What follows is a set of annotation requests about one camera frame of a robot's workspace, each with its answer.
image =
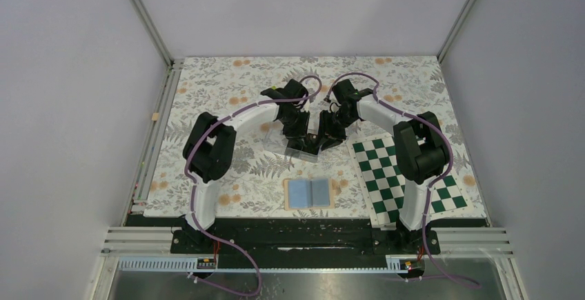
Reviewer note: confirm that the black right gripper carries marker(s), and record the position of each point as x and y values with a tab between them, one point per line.
334	138

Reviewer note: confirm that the aluminium frame rail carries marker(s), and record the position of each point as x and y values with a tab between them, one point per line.
141	184

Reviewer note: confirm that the floral table mat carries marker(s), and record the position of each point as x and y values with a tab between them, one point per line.
364	186

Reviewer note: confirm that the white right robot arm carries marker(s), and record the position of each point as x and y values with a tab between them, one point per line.
424	155

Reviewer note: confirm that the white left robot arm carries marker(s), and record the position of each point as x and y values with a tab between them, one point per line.
211	143

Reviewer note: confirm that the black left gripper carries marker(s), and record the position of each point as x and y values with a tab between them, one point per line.
295	135

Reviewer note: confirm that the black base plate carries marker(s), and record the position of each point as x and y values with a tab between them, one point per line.
291	243

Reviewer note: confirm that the clear plastic card box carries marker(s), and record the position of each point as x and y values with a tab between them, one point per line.
276	142

